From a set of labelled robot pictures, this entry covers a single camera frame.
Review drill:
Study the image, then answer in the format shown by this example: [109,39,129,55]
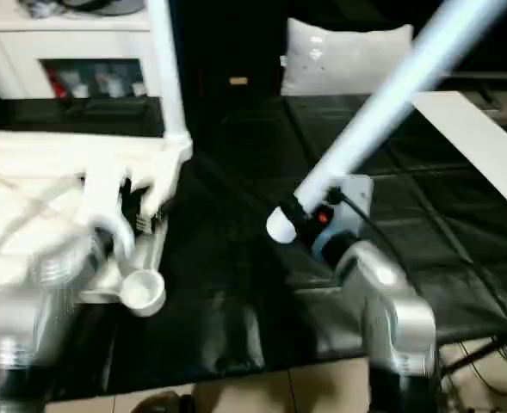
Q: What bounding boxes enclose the thin floor cables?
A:
[438,340,507,413]

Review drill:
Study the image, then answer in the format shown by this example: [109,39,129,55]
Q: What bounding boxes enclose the white glass-door cabinet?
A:
[0,0,166,101]

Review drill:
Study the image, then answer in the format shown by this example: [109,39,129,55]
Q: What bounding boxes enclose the black cabinet with yellow label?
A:
[171,0,293,100]

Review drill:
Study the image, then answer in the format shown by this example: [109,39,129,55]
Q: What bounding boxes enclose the black table mat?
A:
[0,90,507,398]

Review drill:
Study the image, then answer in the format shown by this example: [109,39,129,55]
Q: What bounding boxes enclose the white flat board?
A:
[411,89,507,223]

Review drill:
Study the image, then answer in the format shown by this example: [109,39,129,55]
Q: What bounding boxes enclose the white plastic table leg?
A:
[148,0,191,140]
[265,0,507,245]

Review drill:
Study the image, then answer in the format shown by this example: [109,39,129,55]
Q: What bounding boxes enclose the white plastic table top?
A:
[0,129,194,319]

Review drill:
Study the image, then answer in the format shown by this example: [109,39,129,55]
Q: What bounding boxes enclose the black stand bar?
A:
[442,331,507,378]

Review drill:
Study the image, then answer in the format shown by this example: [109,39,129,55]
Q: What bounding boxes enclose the grey cushion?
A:
[280,17,416,97]

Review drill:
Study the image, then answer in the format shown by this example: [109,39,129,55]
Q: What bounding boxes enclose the black gear on cabinet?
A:
[16,0,151,20]

